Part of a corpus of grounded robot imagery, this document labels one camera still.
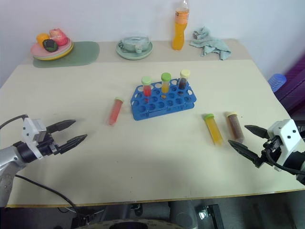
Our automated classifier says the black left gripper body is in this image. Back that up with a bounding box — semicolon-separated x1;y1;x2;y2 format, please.
35;127;64;156

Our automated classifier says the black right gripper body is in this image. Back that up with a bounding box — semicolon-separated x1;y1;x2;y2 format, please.
254;135;283;169

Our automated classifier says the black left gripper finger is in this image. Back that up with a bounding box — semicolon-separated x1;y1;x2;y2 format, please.
46;120;77;134
57;134;88;154

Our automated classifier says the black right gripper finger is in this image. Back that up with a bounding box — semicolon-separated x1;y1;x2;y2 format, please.
244;125;270;139
228;140;260;165

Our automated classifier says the blue plastic test tube rack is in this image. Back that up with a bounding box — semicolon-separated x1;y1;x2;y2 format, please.
130;78;198;121

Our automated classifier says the blue ribbed container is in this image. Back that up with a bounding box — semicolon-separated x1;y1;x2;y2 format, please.
268;73;288;93

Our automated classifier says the dark ribbed object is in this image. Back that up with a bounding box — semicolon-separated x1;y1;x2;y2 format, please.
274;53;305;113

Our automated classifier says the yellow plate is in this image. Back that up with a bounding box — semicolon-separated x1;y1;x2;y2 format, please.
33;44;74;62

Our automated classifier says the green oval placemat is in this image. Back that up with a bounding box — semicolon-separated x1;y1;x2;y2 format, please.
32;41;100;69

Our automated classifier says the pink plate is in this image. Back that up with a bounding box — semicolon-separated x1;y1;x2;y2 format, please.
30;39;72;58

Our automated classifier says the dark purple green toy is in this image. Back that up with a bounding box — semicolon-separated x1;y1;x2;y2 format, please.
42;39;58;52

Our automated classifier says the grey cylindrical robot body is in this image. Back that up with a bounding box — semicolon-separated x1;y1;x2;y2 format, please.
168;201;200;229

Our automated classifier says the pink toy apple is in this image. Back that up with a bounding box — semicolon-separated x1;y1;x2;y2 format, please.
49;28;67;46

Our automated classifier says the orange toy fruit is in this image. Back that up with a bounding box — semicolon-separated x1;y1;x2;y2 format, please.
36;33;51;45

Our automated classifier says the crumpled teal cloth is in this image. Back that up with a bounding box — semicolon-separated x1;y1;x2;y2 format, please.
189;26;232;61

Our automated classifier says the pale green round plate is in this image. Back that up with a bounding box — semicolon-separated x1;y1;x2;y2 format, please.
116;39;153;60

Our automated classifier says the orange soda plastic bottle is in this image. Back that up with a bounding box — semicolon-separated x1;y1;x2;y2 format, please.
172;0;188;51

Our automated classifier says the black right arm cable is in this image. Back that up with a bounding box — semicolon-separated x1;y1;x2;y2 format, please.
266;143;305;177

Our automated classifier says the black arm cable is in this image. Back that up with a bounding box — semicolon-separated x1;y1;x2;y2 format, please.
266;143;305;177
0;114;78;214

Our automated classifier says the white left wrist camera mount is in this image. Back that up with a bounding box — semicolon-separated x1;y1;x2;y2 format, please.
22;117;47;159

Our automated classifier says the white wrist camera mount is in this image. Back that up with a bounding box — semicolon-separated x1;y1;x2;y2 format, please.
22;117;47;159
266;118;303;172

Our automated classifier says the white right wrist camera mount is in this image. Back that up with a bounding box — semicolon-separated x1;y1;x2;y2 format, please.
266;118;303;172

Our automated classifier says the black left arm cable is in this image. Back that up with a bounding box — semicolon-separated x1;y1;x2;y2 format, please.
0;114;78;214

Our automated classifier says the black metal bracket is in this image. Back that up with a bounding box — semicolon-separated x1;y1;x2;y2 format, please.
196;204;226;229

